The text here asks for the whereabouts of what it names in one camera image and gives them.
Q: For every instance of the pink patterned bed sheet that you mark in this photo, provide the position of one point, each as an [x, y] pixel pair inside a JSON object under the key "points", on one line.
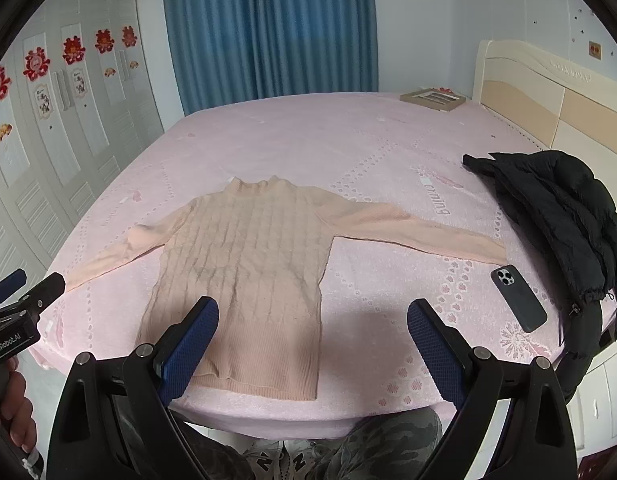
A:
{"points": [[368, 148]]}

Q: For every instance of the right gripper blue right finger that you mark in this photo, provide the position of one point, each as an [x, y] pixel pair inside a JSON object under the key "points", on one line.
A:
{"points": [[536, 441]]}

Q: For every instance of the black smartphone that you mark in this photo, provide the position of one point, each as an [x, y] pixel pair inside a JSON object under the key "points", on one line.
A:
{"points": [[519, 297]]}

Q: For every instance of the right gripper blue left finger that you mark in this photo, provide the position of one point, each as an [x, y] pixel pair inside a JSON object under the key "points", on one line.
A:
{"points": [[113, 420]]}

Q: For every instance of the black puffer jacket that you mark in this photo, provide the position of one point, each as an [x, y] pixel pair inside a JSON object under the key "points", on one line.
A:
{"points": [[570, 217]]}

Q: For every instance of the white wardrobe with red decals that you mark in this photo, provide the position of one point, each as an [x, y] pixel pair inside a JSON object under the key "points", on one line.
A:
{"points": [[76, 108]]}

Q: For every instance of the blue curtain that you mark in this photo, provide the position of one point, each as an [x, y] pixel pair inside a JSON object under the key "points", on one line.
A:
{"points": [[228, 51]]}

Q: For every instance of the cream wooden headboard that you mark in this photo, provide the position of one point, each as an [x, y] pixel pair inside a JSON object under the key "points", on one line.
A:
{"points": [[563, 105]]}

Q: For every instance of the person's left hand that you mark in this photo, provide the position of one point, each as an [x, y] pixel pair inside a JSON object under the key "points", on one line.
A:
{"points": [[17, 409]]}

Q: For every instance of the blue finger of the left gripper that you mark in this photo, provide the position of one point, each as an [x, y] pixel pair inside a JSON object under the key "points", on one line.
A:
{"points": [[11, 284], [43, 295]]}

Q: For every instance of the camouflage trousers leg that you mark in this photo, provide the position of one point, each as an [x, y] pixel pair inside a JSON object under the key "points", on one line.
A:
{"points": [[394, 446]]}

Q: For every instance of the peach knit sweater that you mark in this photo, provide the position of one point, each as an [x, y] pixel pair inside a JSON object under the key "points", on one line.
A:
{"points": [[261, 250]]}

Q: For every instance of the white sneaker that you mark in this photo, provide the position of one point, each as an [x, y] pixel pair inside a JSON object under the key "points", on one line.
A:
{"points": [[279, 460]]}

